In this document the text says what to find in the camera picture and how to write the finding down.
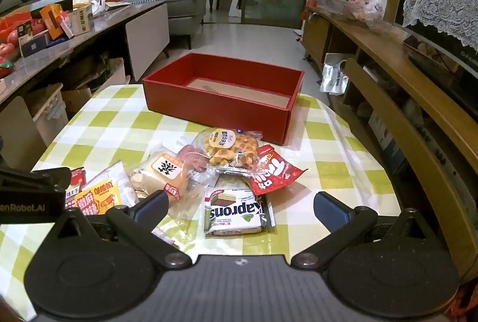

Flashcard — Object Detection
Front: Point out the vacuum-packed sausage packet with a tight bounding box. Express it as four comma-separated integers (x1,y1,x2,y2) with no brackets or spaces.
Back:
175,144,221,188

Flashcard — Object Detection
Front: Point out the dark blue box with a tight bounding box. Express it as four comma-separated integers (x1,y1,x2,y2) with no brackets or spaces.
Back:
19,25,49,57

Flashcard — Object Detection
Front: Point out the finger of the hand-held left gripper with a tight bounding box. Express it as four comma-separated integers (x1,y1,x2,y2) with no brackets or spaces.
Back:
0,168,72,193

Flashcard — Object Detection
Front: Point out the orange box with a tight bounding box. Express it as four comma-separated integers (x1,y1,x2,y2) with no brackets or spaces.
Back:
39,4,64,39

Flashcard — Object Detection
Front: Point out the red cardboard box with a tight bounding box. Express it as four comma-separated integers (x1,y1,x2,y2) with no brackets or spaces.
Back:
142,52,305,146

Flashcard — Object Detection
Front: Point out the bread packet with orange label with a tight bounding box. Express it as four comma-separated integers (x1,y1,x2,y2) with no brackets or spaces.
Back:
129,143,213,222

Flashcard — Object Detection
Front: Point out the beige storage bin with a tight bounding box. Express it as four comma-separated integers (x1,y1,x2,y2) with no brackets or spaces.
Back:
22,83,70,147

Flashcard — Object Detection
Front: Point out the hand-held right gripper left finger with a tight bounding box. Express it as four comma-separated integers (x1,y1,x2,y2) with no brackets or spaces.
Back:
52,190,193,269

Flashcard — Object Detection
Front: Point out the white wafer packet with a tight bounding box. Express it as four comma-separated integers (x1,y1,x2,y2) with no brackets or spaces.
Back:
203,187,264,236

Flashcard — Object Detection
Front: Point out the dark snack packet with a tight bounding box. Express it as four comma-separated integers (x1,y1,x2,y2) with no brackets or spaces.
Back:
259,194,276,229

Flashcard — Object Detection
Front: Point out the white packet with yellow-red label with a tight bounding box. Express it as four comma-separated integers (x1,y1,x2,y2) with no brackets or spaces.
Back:
73,161,137,216

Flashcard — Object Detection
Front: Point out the white and green carton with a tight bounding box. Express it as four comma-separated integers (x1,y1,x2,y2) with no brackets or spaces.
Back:
69,4,94,36

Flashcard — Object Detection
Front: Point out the white and orange carton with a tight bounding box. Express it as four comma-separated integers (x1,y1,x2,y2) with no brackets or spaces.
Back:
58,10,75,39

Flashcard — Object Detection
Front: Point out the clear waffle packet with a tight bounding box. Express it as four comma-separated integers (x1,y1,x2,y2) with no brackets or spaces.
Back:
197,128,264,173

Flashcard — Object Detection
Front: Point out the black television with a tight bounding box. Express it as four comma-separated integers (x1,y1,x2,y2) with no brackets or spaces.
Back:
396,13,478,91

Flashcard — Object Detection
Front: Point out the grey sideboard with white doors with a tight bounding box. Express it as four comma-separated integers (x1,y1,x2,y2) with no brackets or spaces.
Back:
0,0,170,173

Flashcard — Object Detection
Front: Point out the brown cardboard box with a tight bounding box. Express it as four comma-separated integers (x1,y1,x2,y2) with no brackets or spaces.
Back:
62,57,125,113

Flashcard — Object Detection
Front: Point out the red plastic bag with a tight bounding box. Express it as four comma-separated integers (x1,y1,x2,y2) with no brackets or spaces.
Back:
0,13,42,35

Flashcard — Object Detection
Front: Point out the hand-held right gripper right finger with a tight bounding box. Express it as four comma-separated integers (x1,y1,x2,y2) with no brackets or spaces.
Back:
290,191,430,269

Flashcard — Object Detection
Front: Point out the red printed bag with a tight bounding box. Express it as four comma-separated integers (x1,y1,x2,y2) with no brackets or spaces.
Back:
0,60,16,80

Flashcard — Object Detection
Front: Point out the silver foil bag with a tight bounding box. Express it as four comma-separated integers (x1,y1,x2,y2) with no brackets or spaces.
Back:
319,53,350,95

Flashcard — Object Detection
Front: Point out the clear plastic bag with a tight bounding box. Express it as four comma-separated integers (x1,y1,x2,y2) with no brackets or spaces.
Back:
358,0,387,29

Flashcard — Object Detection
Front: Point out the grey sofa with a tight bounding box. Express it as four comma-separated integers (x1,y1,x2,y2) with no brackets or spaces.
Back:
0,0,208,51

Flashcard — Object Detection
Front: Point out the red gummy candy packet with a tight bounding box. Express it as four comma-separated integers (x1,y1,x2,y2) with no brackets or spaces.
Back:
244,144,309,196

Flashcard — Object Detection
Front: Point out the white and red snack packet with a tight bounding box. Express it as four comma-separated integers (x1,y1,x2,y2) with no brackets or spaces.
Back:
65,167,87,210

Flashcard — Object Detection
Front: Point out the brown wooden sideboard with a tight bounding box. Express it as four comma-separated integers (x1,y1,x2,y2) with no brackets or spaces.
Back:
302,4,478,281

